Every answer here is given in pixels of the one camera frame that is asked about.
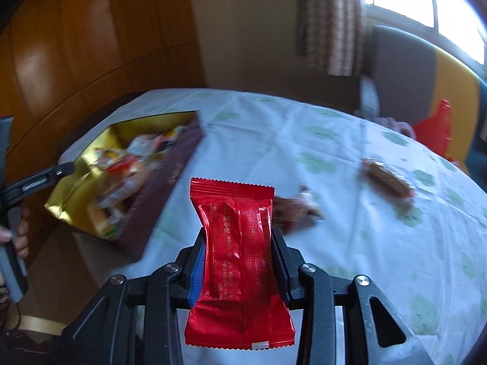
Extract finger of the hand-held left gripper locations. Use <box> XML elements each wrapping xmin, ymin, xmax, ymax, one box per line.
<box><xmin>0</xmin><ymin>162</ymin><xmax>75</xmax><ymax>208</ymax></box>

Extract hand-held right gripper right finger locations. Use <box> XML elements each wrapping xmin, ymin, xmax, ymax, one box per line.
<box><xmin>271</xmin><ymin>229</ymin><xmax>438</xmax><ymax>365</ymax></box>

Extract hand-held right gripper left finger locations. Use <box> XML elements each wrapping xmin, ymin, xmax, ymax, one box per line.
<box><xmin>61</xmin><ymin>229</ymin><xmax>208</xmax><ymax>365</ymax></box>

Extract shiny red snack packet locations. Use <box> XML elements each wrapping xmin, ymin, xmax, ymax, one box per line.
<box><xmin>184</xmin><ymin>177</ymin><xmax>296</xmax><ymax>350</ymax></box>

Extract pile of mixed snack packets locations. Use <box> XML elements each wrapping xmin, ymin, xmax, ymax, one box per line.
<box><xmin>86</xmin><ymin>125</ymin><xmax>187</xmax><ymax>238</ymax></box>

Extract maroon gift box gold interior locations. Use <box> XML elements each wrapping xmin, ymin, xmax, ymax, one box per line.
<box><xmin>44</xmin><ymin>109</ymin><xmax>205</xmax><ymax>262</ymax></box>

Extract person's left hand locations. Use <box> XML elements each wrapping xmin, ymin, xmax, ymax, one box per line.
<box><xmin>0</xmin><ymin>205</ymin><xmax>30</xmax><ymax>259</ymax></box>

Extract crumpled white brown-print packet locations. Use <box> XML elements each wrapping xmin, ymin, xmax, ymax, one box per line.
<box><xmin>272</xmin><ymin>184</ymin><xmax>326</xmax><ymax>232</ymax></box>

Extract sesame bar packet red ends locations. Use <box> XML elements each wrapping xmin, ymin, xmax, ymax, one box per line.
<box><xmin>361</xmin><ymin>157</ymin><xmax>416</xmax><ymax>200</ymax></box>

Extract wooden cabinet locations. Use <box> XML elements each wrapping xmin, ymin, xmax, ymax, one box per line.
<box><xmin>0</xmin><ymin>0</ymin><xmax>208</xmax><ymax>168</ymax></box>

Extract purple cloth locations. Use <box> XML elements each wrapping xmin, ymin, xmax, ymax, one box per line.
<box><xmin>377</xmin><ymin>116</ymin><xmax>415</xmax><ymax>137</ymax></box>

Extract red plastic bag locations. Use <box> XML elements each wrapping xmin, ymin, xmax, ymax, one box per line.
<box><xmin>413</xmin><ymin>99</ymin><xmax>455</xmax><ymax>158</ymax></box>

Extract grey chair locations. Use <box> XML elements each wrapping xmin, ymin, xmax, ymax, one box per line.
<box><xmin>358</xmin><ymin>25</ymin><xmax>438</xmax><ymax>122</ymax></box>

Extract beige checked curtain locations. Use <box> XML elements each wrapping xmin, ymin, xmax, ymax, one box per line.
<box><xmin>297</xmin><ymin>0</ymin><xmax>368</xmax><ymax>77</ymax></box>

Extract yellow and blue sofa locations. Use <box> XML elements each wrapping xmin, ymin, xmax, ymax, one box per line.
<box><xmin>430</xmin><ymin>46</ymin><xmax>487</xmax><ymax>183</ymax></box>

